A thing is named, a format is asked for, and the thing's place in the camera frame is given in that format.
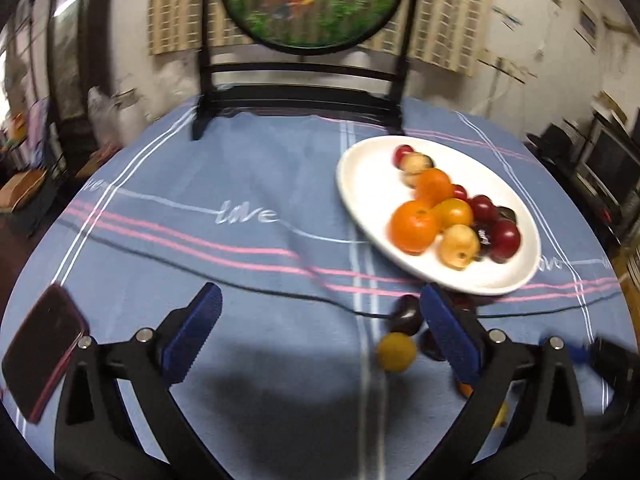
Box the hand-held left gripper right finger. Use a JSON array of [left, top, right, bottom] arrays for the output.
[[415, 282, 588, 480]]

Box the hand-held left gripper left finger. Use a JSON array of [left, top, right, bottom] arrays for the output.
[[52, 282, 236, 480]]

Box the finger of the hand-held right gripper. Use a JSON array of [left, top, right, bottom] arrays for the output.
[[570, 337, 638, 401]]

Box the pale yellow round fruit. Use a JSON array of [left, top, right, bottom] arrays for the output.
[[438, 225, 482, 269]]

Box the wrinkled dark passion fruit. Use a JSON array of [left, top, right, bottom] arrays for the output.
[[472, 220, 496, 262]]

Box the large orange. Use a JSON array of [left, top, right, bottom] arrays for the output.
[[390, 200, 443, 255]]

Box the small yellowish orange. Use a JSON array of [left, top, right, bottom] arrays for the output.
[[434, 198, 474, 231]]

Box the white round plate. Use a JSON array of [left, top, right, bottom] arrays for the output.
[[336, 135, 542, 296]]

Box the pale pinkish peach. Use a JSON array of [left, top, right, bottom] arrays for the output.
[[402, 154, 435, 190]]

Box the blue plaid tablecloth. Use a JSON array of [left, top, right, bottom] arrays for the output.
[[0, 95, 640, 480]]

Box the dark red smartphone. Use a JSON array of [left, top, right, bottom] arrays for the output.
[[1, 284, 90, 423]]

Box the dark wooden desk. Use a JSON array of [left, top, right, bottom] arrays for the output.
[[525, 125, 640, 261]]

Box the computer monitor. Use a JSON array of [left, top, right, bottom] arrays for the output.
[[585, 125, 640, 201]]

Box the brown cushion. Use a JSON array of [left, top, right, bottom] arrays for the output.
[[0, 170, 48, 211]]

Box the clear plastic bag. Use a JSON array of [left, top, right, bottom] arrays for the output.
[[87, 86, 136, 146]]

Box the beige checked curtain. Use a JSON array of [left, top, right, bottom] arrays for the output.
[[148, 0, 493, 77]]

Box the black framed goldfish screen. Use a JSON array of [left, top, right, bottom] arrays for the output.
[[191, 0, 421, 141]]

